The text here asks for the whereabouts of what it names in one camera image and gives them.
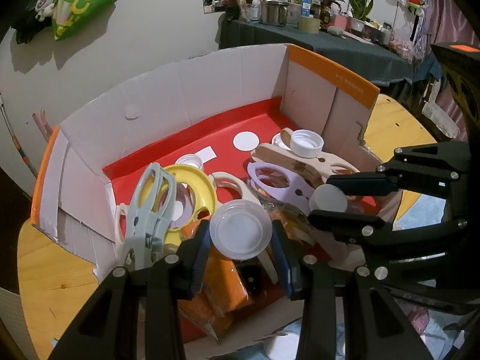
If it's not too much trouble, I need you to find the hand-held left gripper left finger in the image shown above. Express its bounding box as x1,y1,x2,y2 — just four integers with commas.
49,219,212,360

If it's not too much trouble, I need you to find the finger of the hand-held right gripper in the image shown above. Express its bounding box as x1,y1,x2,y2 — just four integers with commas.
307,210,474,289
325,142,472,198

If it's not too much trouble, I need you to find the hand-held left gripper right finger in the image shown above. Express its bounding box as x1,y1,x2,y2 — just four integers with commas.
272,219,436,360

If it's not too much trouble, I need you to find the white ribbed hollow cap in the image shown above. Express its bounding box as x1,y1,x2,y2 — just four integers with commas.
313,187,349,214
290,129,324,158

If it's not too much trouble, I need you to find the translucent round lid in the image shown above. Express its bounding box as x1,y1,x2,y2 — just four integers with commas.
209,199,272,260

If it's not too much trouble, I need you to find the large lilac plastic clip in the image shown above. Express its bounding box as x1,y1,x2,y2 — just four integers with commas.
246,160,323,218

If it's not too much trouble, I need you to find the large pale grey clip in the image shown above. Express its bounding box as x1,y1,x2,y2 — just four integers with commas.
121,163,178,271

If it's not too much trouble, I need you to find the orange and white cardboard box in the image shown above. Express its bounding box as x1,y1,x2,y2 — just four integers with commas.
30,43,404,346

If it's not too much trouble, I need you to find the orange soft pack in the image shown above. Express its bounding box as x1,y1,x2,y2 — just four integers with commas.
178,292,233,336
202,249,250,310

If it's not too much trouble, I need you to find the white cloth bag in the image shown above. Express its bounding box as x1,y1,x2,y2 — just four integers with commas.
422,82,460,139

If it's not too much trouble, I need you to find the small black case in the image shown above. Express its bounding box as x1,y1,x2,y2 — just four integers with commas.
236,262,271,297

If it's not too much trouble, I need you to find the large wooden clip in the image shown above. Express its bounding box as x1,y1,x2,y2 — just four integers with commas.
250,127,361,196

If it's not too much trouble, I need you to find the blue fluffy towel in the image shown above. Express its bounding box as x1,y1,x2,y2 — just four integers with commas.
210,191,480,360

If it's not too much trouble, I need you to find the cream plastic clip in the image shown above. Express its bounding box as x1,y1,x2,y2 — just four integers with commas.
114,202,132,248
208,171,256,205

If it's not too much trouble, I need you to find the large plain white lid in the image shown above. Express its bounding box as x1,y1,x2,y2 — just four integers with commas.
264,332,301,359

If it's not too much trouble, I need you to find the white plastic bottle cap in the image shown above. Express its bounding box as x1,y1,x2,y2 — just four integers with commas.
272,132,293,149

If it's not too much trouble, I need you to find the small white capped jar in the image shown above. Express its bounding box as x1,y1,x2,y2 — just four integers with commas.
174,154,203,171

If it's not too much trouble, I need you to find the side table with dark cloth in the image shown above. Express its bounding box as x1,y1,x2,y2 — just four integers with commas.
218,19,417,85

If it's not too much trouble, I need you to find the potted green plant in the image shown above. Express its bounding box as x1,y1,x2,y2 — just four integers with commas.
347,0,376,32

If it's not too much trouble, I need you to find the beige tape roll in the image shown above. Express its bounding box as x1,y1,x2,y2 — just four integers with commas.
298,16,321,34

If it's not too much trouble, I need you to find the metal pot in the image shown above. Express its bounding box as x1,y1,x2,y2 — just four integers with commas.
260,0,291,27

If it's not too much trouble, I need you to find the clear glass jar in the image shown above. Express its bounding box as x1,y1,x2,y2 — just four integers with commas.
244,3,262,23

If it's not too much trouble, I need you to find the pink plastic object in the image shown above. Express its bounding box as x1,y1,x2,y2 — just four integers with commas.
32,110,53,139

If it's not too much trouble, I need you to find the red and white stick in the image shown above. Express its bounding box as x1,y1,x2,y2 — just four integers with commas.
0,94,38,181

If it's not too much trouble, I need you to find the green shopping bag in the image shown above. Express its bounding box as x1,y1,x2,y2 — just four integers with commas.
52,0,118,42

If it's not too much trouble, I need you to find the black hanging bag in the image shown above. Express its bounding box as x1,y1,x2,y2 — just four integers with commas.
11,0,61,44

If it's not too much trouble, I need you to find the small white plush toy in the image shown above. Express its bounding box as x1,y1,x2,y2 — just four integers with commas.
34,0,55,21

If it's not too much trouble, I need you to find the yellow plastic ring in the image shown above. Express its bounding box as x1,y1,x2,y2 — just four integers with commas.
155,163,219,246

